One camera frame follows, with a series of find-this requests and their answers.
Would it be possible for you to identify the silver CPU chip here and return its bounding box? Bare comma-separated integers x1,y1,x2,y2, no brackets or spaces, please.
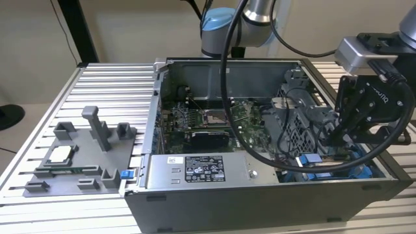
47,147,74,163

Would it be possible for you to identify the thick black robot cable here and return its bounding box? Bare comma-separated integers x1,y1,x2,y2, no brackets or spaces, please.
219,0,416,175

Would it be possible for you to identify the green RAM stick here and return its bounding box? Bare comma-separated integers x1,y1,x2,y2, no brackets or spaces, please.
34,166,98,175

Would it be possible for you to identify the black graphics card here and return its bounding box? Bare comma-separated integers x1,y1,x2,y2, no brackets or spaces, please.
189,131,230,149

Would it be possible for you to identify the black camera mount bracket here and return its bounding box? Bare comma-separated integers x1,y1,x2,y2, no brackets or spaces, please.
354,32,401,57

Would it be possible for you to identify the metal socket cover frame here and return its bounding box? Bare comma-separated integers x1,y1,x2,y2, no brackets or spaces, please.
229,101,254,124

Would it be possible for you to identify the silver power supply unit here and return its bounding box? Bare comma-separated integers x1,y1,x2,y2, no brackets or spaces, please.
145,153,281,190

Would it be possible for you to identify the grey parts rack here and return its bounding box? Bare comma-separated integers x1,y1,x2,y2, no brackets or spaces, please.
21,105,139,198

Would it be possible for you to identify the thin black wall cable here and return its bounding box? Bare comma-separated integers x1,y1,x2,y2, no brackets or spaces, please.
49,0,79,64

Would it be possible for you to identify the black upright post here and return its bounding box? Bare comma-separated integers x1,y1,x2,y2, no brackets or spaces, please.
55,0,99,64

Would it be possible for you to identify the black round stand base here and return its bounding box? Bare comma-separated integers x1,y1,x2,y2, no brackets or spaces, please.
0,104,26,131

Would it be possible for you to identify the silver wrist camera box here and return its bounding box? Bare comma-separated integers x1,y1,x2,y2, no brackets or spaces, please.
333,36,398,74

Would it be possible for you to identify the CPU socket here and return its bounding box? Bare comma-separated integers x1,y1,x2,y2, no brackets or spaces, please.
202,108,233,127

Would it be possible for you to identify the thin black camera cable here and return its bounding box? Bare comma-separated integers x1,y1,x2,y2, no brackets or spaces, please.
270,21,338,58

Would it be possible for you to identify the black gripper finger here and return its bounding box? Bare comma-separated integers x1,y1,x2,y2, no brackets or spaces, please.
323,75,358,147
338,121,403,149

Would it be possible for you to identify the grey perforated drive cage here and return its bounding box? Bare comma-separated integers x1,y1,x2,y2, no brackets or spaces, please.
261,68,338,156

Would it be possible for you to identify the black open PC case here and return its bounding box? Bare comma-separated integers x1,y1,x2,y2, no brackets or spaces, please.
125,57,413,234

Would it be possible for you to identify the green motherboard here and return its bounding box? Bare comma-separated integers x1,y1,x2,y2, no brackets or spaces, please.
157,97,277,155

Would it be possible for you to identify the thin black case wire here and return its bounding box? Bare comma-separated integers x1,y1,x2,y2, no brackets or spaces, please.
277,88,327,158

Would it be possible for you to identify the blue disk carrier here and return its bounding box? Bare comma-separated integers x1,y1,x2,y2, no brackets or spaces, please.
306,170,373,182

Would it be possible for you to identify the hard disk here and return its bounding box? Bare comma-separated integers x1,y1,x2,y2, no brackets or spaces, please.
298,146,373,172

